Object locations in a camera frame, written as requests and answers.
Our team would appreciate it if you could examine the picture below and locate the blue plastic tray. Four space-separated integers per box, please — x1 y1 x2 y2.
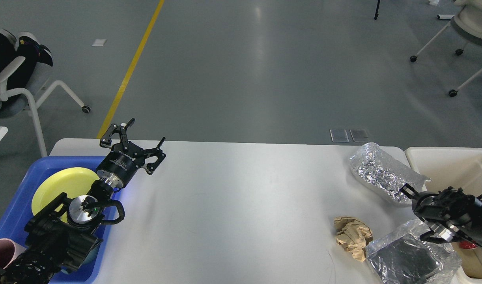
0 156 111 284

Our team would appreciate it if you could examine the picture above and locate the yellow plastic plate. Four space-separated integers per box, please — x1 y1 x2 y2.
28 167 99 226

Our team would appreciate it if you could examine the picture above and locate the white chair left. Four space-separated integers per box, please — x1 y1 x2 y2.
0 55 92 157

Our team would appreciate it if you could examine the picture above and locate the pink mug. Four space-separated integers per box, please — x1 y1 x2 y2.
0 238 26 269

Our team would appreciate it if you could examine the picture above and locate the silver foil bag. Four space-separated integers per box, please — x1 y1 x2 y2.
365 219 461 284
349 142 432 207

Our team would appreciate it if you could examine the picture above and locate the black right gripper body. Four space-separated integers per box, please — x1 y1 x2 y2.
412 193 438 221

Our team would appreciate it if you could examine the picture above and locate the crushed red can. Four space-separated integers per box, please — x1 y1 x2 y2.
459 241 477 250

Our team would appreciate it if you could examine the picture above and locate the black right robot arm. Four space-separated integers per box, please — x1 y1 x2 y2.
399 183 482 248

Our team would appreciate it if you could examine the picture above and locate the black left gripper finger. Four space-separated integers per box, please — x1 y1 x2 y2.
138 136 166 176
100 118 136 152

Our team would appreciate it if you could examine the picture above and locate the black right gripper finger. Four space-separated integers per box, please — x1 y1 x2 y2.
399 183 422 201

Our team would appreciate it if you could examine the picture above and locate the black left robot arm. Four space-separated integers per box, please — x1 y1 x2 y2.
0 118 166 284

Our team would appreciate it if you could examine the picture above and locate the crumpled brown paper ball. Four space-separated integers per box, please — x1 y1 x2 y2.
333 216 373 262

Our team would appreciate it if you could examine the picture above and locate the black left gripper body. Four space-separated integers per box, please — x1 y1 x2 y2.
95 144 145 188

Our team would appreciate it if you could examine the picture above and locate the beige plastic bin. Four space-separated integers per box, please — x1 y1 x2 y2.
404 147 482 284

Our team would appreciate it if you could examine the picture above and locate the black tripod leg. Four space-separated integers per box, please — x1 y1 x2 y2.
373 0 381 20

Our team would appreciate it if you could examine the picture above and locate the grey floor plate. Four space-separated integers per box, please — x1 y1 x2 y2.
329 128 350 143
349 129 370 143

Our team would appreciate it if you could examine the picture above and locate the teal mug yellow inside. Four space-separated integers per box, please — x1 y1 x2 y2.
82 245 100 265

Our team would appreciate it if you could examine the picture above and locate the white office chair right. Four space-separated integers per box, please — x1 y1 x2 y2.
409 0 482 97

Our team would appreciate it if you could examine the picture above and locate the person in black clothes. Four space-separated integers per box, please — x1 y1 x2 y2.
0 18 54 107

